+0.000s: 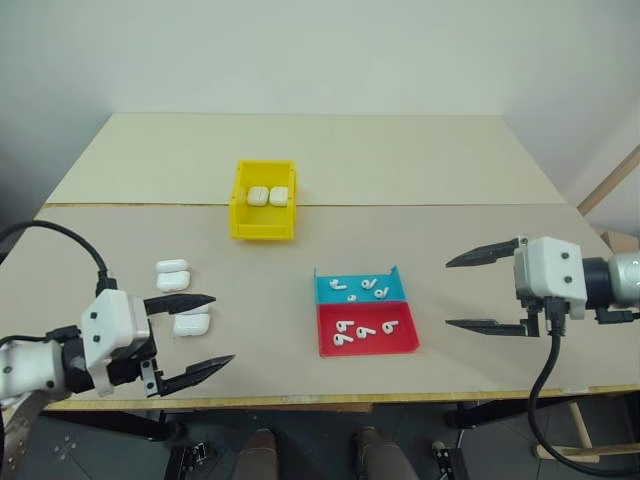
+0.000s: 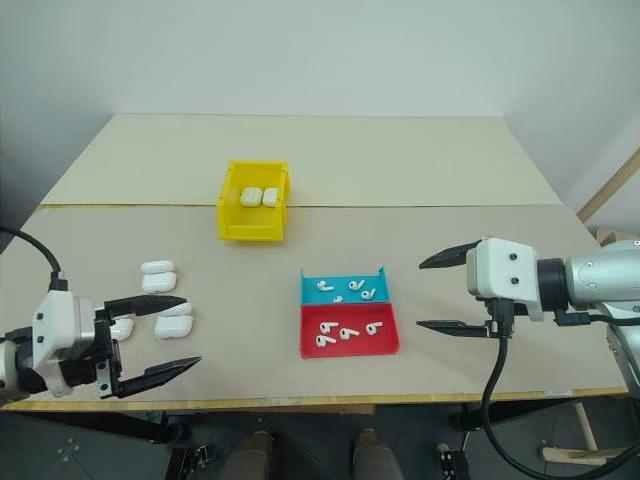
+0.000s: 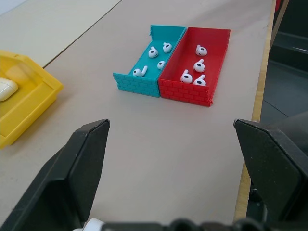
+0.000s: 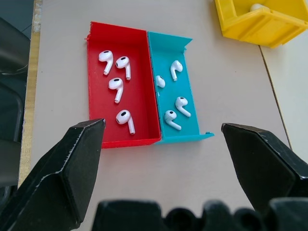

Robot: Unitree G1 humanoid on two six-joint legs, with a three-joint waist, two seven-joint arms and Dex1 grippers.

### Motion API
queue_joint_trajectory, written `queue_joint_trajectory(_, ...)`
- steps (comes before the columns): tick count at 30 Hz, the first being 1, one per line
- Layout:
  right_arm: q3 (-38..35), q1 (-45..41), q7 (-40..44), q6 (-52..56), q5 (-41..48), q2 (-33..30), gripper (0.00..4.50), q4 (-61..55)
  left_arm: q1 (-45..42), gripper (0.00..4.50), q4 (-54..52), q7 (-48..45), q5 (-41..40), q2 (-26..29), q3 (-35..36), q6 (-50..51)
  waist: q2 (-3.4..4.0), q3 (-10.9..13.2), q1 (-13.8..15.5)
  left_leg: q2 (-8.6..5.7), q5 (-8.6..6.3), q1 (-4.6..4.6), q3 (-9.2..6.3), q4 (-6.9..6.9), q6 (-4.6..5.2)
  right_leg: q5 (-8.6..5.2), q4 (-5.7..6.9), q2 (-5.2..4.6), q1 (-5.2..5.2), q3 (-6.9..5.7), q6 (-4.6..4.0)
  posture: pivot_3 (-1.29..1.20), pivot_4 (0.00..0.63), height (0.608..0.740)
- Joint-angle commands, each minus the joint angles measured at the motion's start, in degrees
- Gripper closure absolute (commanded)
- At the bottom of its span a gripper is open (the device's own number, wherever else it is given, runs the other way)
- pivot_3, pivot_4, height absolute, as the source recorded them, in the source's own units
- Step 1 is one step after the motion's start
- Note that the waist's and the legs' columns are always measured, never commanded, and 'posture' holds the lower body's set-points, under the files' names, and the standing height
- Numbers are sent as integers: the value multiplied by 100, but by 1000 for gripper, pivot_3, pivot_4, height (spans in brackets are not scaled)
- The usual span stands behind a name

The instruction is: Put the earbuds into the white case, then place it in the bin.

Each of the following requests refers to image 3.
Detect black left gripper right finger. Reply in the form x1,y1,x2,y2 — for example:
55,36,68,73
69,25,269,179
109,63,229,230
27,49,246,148
233,111,308,223

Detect blue plastic tray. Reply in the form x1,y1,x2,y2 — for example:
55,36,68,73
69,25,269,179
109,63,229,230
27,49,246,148
112,25,187,98

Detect red plastic tray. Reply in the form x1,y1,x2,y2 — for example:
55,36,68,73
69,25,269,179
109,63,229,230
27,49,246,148
157,26,231,106

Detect light wooden slat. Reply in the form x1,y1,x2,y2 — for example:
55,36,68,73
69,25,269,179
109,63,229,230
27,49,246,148
269,0,290,48

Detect white case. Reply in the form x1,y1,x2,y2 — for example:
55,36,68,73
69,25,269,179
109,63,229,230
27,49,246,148
0,78,19,102

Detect yellow plastic bin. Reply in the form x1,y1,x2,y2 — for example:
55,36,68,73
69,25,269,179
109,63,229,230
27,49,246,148
0,50,64,150

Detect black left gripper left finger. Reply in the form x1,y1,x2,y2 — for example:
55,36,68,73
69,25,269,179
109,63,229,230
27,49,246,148
0,118,111,231

